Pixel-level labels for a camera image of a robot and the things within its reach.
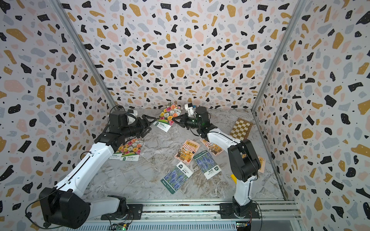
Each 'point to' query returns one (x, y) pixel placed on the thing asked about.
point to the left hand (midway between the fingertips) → (156, 121)
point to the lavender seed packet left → (176, 177)
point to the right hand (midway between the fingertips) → (172, 119)
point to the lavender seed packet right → (207, 164)
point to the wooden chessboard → (241, 129)
